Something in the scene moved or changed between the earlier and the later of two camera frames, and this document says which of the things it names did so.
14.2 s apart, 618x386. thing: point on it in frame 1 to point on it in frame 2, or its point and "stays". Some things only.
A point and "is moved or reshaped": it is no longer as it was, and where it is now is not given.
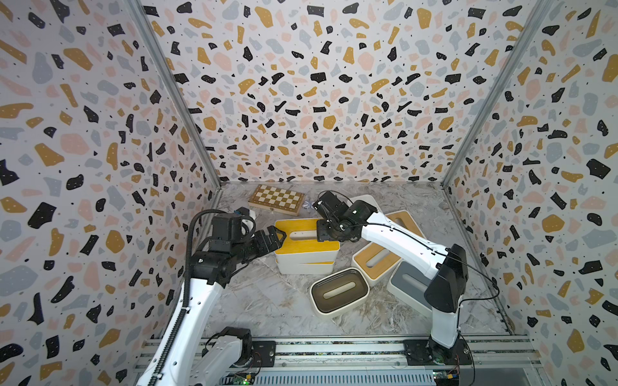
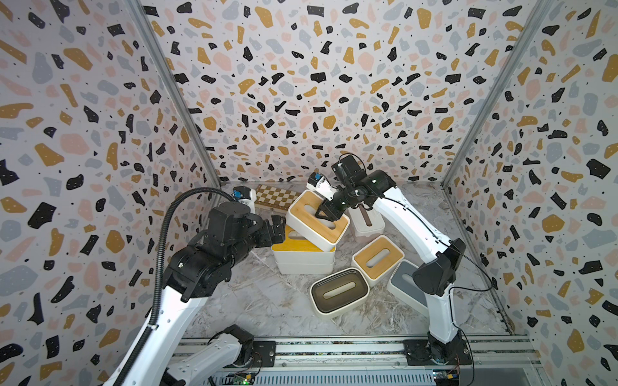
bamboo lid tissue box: x=378 y=262 stays
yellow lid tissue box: x=302 y=244 stays
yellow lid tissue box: x=319 y=268 stays
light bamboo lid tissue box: x=403 y=219 is moved or reshaped
